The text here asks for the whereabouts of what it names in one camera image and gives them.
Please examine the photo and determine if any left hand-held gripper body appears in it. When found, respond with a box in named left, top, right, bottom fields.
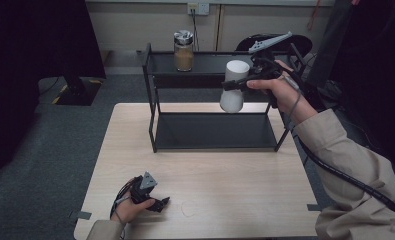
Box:
left=129, top=171, right=159, bottom=205

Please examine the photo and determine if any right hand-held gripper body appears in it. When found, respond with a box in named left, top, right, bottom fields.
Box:
left=247, top=31, right=293, bottom=88

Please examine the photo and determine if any white cylindrical jar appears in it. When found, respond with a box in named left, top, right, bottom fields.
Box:
left=219, top=59, right=251, bottom=114

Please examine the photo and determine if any black metal shelf rack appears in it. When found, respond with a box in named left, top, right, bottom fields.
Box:
left=141, top=42, right=307, bottom=154

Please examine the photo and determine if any glass jar of brown powder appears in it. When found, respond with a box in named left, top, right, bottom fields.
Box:
left=173, top=29, right=195, bottom=73

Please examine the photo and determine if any person's left hand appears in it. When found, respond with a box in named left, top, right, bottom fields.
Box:
left=110, top=195, right=157, bottom=225

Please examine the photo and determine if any person's right hand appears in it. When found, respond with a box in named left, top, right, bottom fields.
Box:
left=246, top=59, right=319, bottom=126

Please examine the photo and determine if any dark upright panel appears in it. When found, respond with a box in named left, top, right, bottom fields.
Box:
left=305, top=0, right=354, bottom=88

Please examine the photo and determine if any black stand base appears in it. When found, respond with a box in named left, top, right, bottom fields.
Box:
left=54, top=77, right=103, bottom=107

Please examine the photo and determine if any black curtain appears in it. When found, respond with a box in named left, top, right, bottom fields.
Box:
left=331, top=0, right=395, bottom=183
left=0, top=0, right=107, bottom=177

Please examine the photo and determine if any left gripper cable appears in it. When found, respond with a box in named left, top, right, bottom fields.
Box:
left=109, top=176, right=136, bottom=240

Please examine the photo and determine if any red cable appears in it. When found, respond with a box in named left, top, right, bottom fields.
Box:
left=306, top=0, right=323, bottom=32

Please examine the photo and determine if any black power cord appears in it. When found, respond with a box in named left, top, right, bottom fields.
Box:
left=191, top=9, right=200, bottom=52

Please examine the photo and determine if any white wall outlet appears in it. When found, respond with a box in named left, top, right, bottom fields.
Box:
left=187, top=2, right=210, bottom=16

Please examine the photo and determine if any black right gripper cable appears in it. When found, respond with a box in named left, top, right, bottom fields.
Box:
left=296, top=136, right=395, bottom=222

